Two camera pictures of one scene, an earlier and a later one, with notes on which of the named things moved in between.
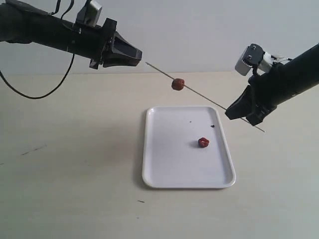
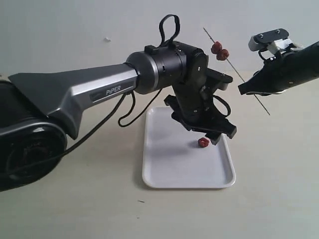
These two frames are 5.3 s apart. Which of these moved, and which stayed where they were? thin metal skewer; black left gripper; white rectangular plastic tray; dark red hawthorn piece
Moved: black left gripper; dark red hawthorn piece; thin metal skewer
Stayed: white rectangular plastic tray
